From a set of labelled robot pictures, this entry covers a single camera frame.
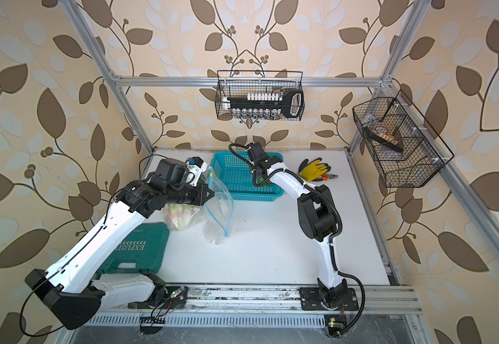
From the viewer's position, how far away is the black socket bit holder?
83cm

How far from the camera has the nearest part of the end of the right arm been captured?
2.32ft

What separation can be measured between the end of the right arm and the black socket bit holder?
7.5 inches
